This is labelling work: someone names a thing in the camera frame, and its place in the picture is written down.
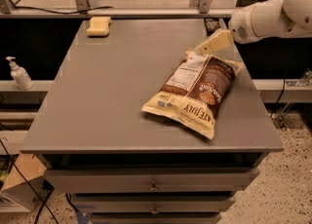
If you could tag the top grey drawer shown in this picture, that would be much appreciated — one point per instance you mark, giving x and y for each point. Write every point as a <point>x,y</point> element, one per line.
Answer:
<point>149,180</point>

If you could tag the yellow sponge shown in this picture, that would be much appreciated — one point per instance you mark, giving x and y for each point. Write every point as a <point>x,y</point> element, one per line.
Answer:
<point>99,27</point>

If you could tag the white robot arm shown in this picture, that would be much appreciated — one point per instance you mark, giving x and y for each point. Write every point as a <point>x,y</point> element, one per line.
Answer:
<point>272,18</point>

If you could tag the grey drawer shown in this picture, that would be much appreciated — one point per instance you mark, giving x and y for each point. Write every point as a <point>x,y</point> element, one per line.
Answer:
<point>149,180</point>
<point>153,203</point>
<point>161,218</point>

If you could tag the late july chips bag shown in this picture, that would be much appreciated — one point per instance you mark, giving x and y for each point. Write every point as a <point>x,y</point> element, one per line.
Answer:
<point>194,92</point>

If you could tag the cardboard box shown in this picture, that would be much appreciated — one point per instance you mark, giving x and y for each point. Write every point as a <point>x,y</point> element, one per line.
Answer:
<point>20,190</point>

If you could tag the grey drawer cabinet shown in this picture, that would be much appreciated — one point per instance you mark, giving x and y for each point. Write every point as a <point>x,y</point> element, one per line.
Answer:
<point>137,130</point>

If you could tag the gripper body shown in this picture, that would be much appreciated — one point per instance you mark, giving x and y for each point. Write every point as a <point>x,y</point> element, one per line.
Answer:
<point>240,26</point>

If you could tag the bottom grey drawer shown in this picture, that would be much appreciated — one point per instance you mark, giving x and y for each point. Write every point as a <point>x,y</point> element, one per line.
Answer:
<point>161,218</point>

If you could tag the black rxbar chocolate bar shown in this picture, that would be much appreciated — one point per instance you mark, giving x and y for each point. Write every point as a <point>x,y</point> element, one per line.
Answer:
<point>211,25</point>

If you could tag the middle grey drawer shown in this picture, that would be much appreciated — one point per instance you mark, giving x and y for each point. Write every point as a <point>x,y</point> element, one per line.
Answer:
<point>153,203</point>

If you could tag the white pump bottle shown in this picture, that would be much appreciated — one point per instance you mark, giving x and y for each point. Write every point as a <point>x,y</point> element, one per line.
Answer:
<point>19,75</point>

